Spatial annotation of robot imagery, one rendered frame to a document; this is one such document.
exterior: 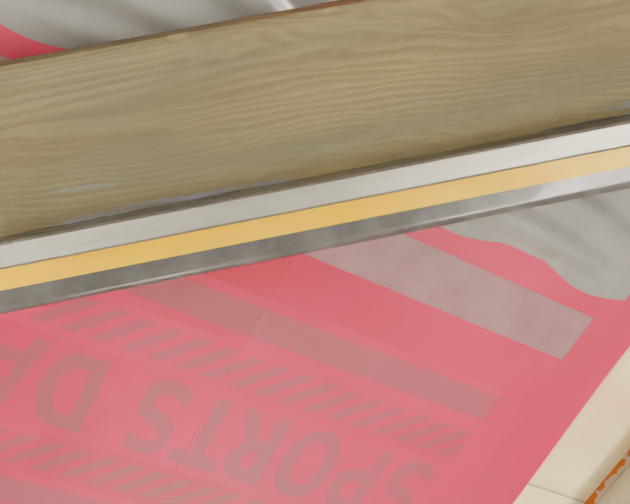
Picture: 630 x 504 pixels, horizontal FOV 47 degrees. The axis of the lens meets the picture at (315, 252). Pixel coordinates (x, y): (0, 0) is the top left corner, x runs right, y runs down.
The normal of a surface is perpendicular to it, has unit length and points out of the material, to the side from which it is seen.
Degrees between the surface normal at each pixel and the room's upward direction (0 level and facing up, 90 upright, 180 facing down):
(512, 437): 0
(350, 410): 0
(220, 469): 0
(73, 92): 12
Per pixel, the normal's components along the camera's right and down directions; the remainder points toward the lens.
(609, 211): 0.44, 0.02
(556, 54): 0.11, 0.25
